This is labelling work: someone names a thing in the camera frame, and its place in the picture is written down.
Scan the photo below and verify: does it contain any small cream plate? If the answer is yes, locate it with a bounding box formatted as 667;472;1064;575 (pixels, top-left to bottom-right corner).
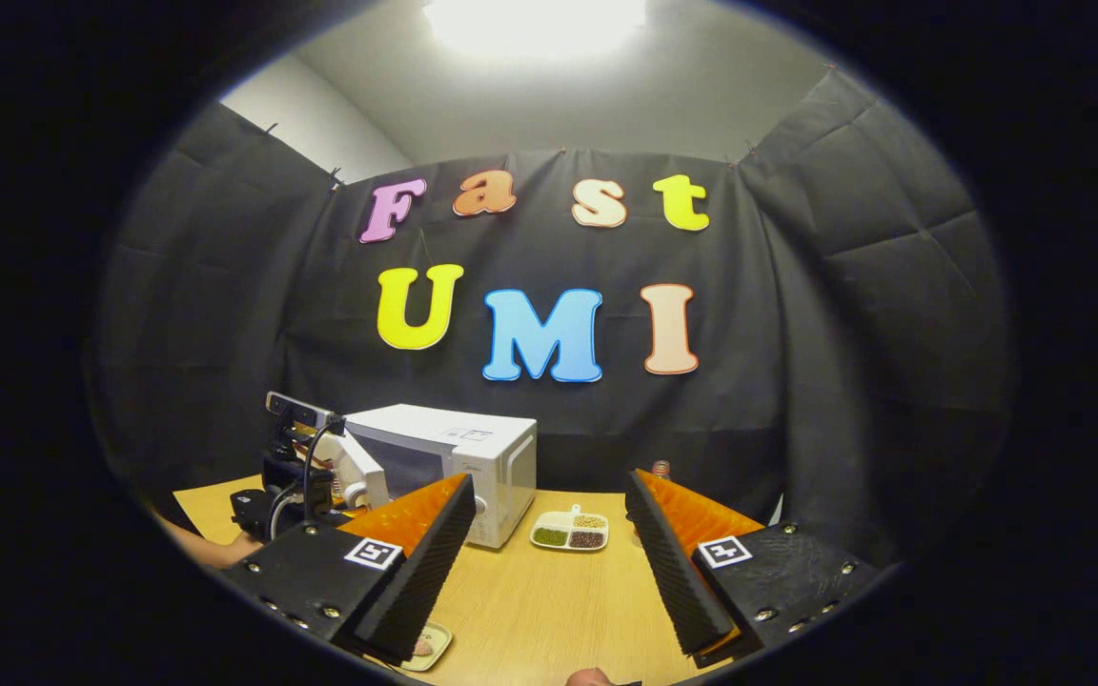
396;621;453;673

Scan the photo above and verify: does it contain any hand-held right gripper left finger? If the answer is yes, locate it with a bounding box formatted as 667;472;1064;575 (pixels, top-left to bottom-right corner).
220;473;477;666

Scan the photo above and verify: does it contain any large ceiling light panel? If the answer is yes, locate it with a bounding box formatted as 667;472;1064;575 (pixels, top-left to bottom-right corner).
423;0;650;58

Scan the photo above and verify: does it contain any white microwave oven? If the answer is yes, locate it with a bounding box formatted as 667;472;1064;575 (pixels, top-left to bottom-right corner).
320;403;539;551

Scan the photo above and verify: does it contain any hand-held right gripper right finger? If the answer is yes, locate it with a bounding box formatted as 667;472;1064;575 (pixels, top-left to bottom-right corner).
624;468;884;669

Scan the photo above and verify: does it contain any black backdrop cloth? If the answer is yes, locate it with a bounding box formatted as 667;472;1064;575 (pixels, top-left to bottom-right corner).
96;69;1012;563

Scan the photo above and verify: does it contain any white divided dish with beans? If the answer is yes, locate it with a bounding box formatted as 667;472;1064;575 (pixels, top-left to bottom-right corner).
529;505;610;553

